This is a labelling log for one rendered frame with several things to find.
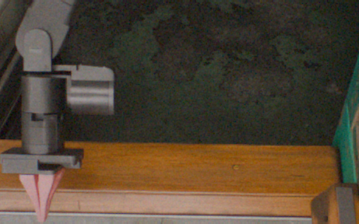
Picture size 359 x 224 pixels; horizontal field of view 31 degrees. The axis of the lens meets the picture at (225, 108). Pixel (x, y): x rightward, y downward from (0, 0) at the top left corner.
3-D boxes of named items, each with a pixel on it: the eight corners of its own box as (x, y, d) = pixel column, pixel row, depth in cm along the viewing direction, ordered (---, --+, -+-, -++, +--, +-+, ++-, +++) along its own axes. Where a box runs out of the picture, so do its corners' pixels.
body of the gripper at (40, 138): (74, 169, 85) (75, 114, 84) (-2, 167, 85) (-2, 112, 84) (84, 161, 91) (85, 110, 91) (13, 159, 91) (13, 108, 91)
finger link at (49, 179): (54, 229, 85) (54, 159, 85) (0, 227, 85) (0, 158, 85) (65, 215, 92) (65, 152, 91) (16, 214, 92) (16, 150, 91)
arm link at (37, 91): (26, 68, 89) (17, 68, 84) (76, 68, 90) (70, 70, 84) (26, 116, 90) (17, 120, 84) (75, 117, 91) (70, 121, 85)
